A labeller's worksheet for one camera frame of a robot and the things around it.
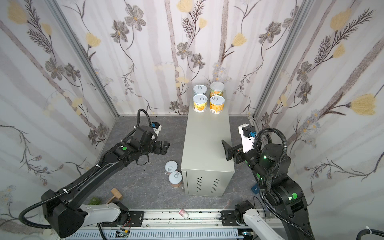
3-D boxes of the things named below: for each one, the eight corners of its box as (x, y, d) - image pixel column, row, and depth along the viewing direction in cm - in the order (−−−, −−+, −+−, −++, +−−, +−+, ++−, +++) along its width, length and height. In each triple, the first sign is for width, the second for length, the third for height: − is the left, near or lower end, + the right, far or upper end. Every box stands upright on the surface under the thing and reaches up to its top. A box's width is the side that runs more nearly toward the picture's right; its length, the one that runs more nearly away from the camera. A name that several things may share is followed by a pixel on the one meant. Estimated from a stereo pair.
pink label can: (165, 175, 91) (163, 171, 86) (166, 164, 95) (165, 160, 90) (177, 175, 91) (176, 171, 86) (178, 164, 95) (177, 160, 91)
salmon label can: (169, 187, 86) (168, 183, 81) (170, 175, 91) (169, 171, 86) (182, 187, 86) (181, 183, 81) (182, 175, 91) (182, 171, 86)
